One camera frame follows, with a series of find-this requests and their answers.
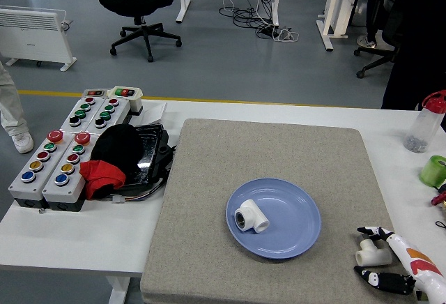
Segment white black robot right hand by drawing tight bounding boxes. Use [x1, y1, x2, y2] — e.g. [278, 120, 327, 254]
[353, 226, 446, 304]

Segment white tee pipe threaded stub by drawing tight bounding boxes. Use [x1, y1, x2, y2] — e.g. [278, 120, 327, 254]
[355, 237, 393, 267]

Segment blue round plate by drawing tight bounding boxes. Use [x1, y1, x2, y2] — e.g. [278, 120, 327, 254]
[225, 177, 322, 260]

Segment red clip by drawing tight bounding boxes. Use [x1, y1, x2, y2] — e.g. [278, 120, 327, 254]
[431, 183, 446, 211]

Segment green tape roll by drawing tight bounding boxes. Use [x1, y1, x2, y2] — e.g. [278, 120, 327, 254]
[418, 155, 446, 187]

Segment clear bottle red cap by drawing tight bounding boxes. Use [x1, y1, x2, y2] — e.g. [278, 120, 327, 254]
[403, 89, 446, 154]

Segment person in black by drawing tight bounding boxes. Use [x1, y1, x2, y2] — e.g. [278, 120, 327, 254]
[381, 0, 446, 112]

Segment grey-brown mat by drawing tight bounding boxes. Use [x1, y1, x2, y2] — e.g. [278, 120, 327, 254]
[140, 118, 419, 304]

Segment dark office chair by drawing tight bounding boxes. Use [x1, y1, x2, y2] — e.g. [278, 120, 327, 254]
[353, 3, 400, 79]

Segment black glossy tray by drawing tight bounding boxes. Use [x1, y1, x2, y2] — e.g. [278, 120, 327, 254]
[118, 123, 177, 194]

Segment white paper sheet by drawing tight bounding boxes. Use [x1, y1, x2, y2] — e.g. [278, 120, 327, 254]
[141, 101, 168, 126]

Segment black cloth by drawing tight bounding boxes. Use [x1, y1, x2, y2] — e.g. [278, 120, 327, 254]
[89, 124, 144, 179]

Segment red cloth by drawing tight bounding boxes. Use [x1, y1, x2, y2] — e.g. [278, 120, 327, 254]
[79, 160, 127, 200]

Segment white table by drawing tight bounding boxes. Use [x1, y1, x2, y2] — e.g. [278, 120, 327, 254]
[0, 98, 446, 304]

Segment four-button control box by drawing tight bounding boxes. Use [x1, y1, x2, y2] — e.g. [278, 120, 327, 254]
[59, 96, 105, 134]
[84, 97, 132, 135]

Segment five-button control box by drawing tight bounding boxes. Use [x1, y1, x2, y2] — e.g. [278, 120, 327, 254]
[41, 132, 92, 212]
[7, 130, 66, 209]

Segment walking person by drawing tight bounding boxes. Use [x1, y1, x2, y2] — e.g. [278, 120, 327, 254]
[0, 60, 35, 154]

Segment white panel heater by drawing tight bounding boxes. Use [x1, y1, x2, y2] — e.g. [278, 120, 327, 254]
[0, 6, 78, 73]

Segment white desk frame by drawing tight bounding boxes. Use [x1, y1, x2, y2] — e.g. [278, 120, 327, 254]
[316, 0, 370, 52]

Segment black floor cable tangle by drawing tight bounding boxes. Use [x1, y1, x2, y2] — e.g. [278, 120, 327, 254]
[218, 0, 300, 43]

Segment coloured wire bundle white plug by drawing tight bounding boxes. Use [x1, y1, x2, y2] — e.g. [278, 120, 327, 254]
[104, 183, 167, 205]

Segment cream switch box green red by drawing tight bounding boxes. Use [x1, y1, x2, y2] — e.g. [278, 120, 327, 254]
[106, 86, 144, 114]

